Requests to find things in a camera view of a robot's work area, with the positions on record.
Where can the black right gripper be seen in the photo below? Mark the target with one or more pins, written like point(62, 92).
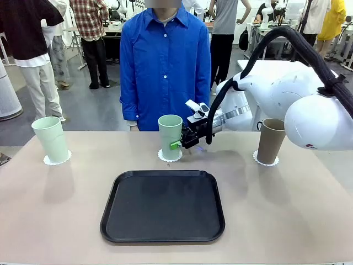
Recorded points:
point(195, 132)

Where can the light green cup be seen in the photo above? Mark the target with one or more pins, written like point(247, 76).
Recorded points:
point(168, 132)
point(49, 138)

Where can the white scalloped paper coaster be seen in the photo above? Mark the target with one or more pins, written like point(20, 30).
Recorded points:
point(56, 164)
point(169, 160)
point(266, 164)

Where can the brown cup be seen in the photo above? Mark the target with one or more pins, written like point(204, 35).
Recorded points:
point(268, 146)

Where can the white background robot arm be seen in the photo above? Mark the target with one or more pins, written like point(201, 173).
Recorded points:
point(266, 13)

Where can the person's right forearm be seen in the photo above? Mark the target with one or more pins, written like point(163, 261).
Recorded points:
point(128, 110)

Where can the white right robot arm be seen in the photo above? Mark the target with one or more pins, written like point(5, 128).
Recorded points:
point(303, 91)

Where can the person's left forearm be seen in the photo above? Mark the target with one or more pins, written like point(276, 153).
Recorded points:
point(203, 91)

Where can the person's right hand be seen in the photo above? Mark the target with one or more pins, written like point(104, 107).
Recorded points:
point(133, 128)

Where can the person in blue shirt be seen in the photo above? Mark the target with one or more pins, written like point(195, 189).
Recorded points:
point(165, 69)

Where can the black plastic tray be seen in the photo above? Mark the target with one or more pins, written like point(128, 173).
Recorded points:
point(165, 215)

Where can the white table with metal legs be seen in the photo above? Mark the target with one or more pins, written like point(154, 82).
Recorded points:
point(262, 64)

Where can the black hanging bag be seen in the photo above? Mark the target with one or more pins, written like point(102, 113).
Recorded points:
point(244, 38)

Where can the person in grey t-shirt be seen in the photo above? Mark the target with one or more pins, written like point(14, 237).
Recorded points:
point(224, 19)

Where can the grey background desk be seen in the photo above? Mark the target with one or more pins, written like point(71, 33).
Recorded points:
point(259, 33)

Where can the person in patterned grey trousers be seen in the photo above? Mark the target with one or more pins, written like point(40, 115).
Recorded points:
point(59, 55)

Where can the seated person in dark top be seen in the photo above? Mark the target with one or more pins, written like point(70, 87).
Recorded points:
point(262, 12)

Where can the person in plaid shirt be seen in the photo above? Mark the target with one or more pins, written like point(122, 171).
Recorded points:
point(88, 19)

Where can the black tripod pole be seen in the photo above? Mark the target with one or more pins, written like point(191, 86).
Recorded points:
point(306, 13)

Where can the white cylinder appliance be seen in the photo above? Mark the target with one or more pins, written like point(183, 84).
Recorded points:
point(8, 94)

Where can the brown patterned floor object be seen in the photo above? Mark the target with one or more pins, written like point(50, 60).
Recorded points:
point(4, 159)

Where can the person in cream shirt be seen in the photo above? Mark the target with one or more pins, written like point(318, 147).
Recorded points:
point(317, 16)

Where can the person in black top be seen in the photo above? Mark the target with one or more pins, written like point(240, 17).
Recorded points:
point(24, 33)

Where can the person in yellow coat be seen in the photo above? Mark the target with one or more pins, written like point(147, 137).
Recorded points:
point(332, 22)

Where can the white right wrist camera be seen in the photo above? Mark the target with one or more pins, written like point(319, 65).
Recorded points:
point(195, 107)

